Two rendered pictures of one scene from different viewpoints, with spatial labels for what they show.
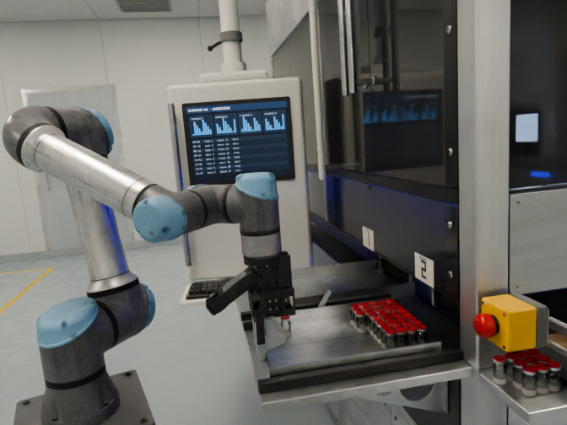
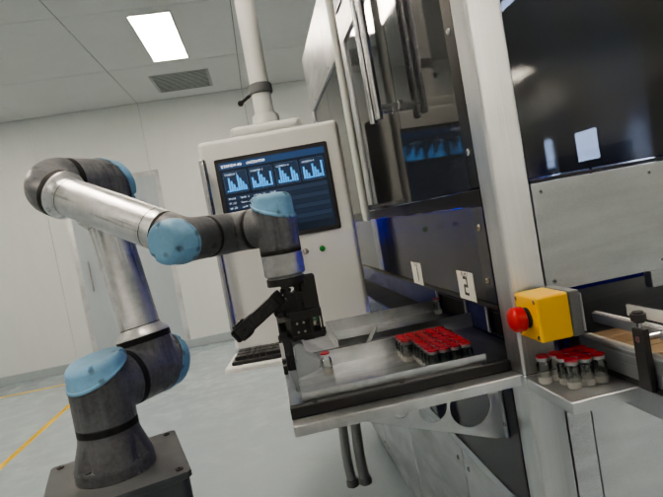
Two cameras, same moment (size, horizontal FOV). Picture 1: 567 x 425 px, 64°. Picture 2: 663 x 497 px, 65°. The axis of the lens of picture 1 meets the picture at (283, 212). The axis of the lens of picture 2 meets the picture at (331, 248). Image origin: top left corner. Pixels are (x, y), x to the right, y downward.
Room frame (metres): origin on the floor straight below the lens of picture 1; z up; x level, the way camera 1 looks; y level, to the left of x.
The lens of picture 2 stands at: (-0.12, -0.09, 1.20)
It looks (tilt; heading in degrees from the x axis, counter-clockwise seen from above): 3 degrees down; 2
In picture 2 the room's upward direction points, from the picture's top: 10 degrees counter-clockwise
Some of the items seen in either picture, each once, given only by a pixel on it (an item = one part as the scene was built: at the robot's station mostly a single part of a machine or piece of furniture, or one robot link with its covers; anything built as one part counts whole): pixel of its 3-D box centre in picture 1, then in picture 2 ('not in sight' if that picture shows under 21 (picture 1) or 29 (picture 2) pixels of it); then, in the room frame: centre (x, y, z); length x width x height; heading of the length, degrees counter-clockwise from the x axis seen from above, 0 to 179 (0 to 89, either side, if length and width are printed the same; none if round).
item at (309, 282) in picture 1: (341, 282); (393, 323); (1.28, -0.15, 0.90); 0.34 x 0.26 x 0.04; 100
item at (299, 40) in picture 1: (305, 94); (346, 141); (2.02, -0.13, 1.50); 0.49 x 0.01 x 0.59; 10
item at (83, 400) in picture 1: (78, 390); (111, 445); (0.88, 0.46, 0.84); 0.15 x 0.15 x 0.10
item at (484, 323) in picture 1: (487, 325); (520, 319); (0.71, -0.33, 0.99); 0.04 x 0.04 x 0.04; 10
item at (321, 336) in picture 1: (337, 335); (381, 364); (0.93, -0.10, 0.90); 0.34 x 0.26 x 0.04; 99
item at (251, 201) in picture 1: (256, 202); (274, 224); (0.83, 0.05, 1.21); 0.09 x 0.08 x 0.11; 64
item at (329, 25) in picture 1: (343, 77); (375, 110); (1.49, -0.22, 1.50); 0.47 x 0.01 x 0.59; 10
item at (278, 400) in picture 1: (335, 314); (385, 353); (1.10, -0.11, 0.87); 0.70 x 0.48 x 0.02; 10
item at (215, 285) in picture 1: (244, 284); (295, 346); (1.57, 0.16, 0.82); 0.40 x 0.14 x 0.02; 93
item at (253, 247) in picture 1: (261, 244); (283, 265); (0.83, 0.05, 1.13); 0.08 x 0.08 x 0.05
